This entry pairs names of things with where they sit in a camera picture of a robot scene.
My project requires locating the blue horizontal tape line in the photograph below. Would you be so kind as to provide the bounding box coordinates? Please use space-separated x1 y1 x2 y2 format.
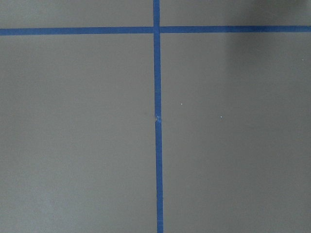
0 25 311 36

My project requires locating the blue vertical tape line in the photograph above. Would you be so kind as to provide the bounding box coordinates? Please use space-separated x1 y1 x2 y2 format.
153 0 164 233

